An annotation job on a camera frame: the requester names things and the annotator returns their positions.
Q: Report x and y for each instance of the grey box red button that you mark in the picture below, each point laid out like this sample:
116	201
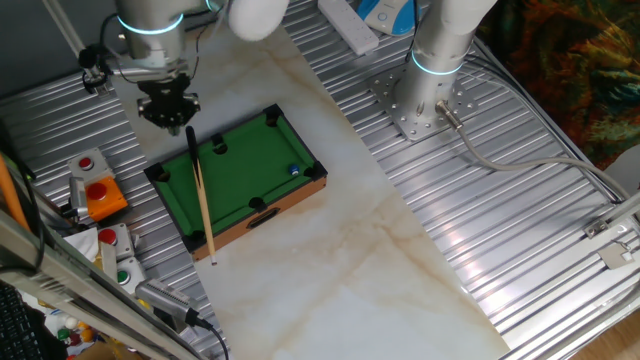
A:
107	236
86	163

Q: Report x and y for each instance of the white tissue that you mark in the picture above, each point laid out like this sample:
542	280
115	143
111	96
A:
85	242

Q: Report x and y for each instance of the flat metal plate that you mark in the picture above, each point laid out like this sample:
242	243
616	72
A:
616	256

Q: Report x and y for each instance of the wooden pool cue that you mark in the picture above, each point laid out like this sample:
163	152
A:
202	200

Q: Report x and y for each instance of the orange pole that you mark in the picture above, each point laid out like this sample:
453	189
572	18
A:
10	192

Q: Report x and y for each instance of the white box green button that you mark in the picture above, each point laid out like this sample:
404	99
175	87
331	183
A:
123	276

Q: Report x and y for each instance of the blue white pendant device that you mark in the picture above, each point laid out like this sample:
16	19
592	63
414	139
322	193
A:
385	17

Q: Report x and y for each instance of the white rounded object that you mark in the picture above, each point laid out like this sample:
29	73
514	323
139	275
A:
625	170

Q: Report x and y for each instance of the small silver camera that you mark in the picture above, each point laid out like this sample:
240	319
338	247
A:
78	197

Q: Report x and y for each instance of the small metal bracket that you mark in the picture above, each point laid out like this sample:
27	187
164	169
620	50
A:
595	228

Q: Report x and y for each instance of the metal pole with clamp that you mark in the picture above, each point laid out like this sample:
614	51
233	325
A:
67	32

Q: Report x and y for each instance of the orange toy ball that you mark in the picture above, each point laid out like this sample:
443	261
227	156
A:
86	334

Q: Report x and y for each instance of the colourful patterned cloth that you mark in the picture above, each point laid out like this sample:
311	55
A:
575	60

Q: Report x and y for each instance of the silver depth camera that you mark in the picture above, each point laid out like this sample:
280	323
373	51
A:
160	297

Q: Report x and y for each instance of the green mini pool table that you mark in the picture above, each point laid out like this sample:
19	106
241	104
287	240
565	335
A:
240	175

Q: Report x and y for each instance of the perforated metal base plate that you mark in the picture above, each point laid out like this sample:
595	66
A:
400	117

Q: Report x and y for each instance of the green toy ball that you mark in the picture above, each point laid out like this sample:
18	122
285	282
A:
63	334

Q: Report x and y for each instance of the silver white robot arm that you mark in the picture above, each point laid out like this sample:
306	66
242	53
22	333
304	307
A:
440	45

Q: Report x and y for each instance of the aluminium frame bar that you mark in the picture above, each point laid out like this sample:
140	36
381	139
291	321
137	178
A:
50	270
625	207

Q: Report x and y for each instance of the orange emergency stop box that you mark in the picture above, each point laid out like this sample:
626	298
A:
107	202

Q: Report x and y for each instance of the blue pool ball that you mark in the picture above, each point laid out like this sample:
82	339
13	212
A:
294	169

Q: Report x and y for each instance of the white power strip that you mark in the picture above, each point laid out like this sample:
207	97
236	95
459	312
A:
350	25

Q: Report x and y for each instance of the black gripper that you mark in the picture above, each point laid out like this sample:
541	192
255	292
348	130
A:
168	102

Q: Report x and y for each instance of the white toy ball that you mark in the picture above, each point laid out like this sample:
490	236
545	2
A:
71	322

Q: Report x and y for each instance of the black keyboard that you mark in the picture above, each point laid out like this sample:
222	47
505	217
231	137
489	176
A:
17	325

